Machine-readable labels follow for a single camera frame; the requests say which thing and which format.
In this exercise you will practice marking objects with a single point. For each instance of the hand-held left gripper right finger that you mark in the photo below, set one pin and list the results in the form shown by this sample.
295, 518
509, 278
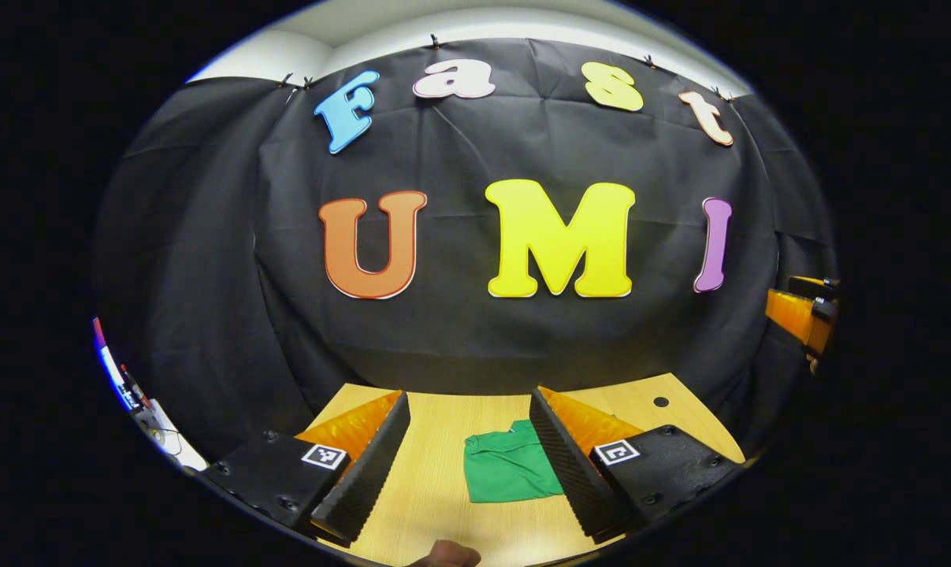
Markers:
570, 472

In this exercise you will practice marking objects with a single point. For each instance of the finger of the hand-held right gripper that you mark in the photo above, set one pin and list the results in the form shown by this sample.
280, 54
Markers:
794, 315

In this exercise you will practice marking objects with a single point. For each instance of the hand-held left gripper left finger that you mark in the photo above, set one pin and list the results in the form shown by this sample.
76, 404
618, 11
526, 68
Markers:
369, 472

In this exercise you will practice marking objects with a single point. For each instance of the green T-shirt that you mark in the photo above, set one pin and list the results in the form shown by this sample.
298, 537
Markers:
507, 472

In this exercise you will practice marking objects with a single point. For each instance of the black backdrop cloth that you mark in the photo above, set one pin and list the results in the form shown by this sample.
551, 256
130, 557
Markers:
459, 331

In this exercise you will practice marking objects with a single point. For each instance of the white side table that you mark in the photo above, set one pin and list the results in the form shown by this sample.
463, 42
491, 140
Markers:
168, 441

